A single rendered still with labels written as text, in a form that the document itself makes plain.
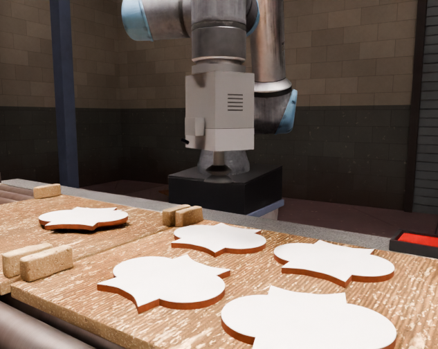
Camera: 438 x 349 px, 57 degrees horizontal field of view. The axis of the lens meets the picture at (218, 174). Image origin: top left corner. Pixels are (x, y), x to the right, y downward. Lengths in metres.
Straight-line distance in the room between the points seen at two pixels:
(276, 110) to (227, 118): 0.53
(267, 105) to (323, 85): 4.41
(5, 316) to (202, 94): 0.34
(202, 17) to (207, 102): 0.11
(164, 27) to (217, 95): 0.20
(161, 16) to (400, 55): 4.72
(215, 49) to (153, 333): 0.35
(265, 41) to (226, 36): 0.49
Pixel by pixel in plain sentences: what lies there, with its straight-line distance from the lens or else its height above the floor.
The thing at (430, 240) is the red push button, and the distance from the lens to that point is 0.71.
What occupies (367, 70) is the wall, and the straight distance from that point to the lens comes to 5.34.
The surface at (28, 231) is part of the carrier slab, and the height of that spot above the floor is 0.94.
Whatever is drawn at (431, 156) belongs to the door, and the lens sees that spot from 5.20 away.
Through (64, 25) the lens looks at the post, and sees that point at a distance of 5.22.
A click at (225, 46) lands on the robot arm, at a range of 0.55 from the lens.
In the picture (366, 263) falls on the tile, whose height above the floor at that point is 0.94.
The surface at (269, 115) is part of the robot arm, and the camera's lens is 1.07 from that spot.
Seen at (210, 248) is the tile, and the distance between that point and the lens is 0.55.
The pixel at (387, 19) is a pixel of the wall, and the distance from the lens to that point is 5.39.
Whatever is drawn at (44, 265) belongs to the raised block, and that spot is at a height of 0.95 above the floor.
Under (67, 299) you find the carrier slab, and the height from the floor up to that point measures 0.94.
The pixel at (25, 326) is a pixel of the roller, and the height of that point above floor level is 0.92.
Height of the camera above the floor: 1.12
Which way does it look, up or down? 8 degrees down
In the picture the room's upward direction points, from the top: straight up
